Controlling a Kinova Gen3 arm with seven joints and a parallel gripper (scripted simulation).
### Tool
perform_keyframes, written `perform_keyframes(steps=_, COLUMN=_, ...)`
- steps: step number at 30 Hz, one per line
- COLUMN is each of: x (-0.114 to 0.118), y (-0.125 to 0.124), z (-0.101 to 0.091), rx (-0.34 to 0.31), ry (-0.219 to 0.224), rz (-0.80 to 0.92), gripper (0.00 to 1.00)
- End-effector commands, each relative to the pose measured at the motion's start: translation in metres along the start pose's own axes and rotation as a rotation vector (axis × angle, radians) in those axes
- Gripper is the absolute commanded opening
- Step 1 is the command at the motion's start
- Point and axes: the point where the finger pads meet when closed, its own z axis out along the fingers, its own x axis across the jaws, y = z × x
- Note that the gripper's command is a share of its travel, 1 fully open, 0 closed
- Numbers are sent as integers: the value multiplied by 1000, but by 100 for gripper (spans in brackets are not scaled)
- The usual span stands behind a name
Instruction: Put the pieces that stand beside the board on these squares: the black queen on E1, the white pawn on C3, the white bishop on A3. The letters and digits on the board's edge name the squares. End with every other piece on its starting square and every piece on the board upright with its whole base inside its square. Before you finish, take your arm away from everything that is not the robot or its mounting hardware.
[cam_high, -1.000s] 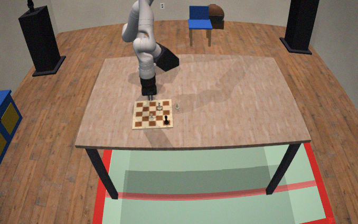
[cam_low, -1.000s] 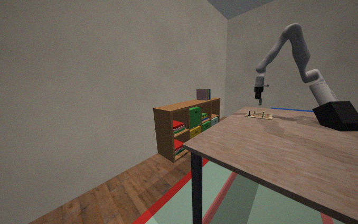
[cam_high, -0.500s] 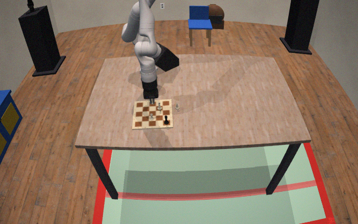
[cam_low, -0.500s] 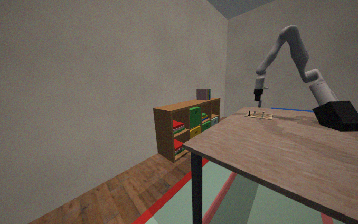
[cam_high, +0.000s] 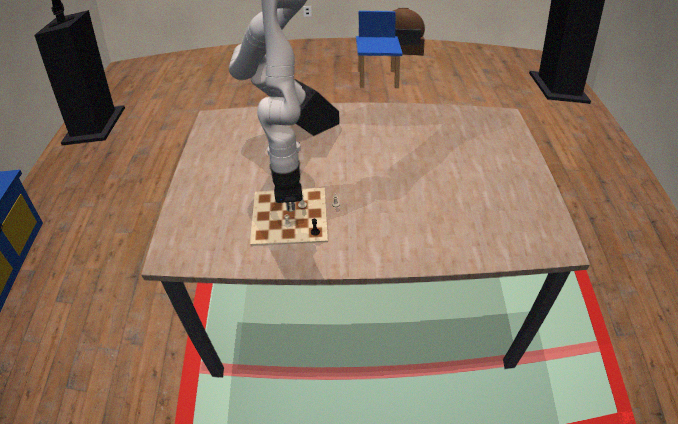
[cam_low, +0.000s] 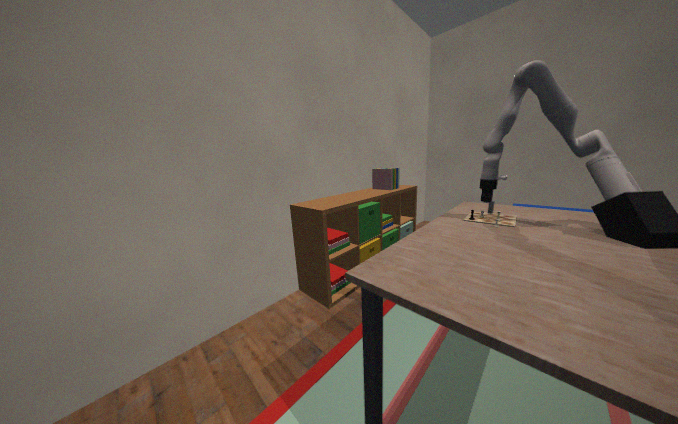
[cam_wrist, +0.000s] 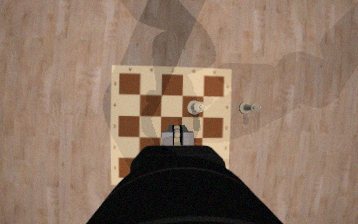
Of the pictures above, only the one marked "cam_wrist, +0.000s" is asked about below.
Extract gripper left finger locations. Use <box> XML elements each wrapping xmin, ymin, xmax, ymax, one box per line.
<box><xmin>162</xmin><ymin>125</ymin><xmax>174</xmax><ymax>146</ymax></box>

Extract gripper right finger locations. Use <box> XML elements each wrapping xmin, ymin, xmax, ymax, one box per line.
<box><xmin>180</xmin><ymin>125</ymin><xmax>194</xmax><ymax>145</ymax></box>

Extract wooden chessboard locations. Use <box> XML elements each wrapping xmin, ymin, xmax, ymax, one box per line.
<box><xmin>111</xmin><ymin>65</ymin><xmax>232</xmax><ymax>185</ymax></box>

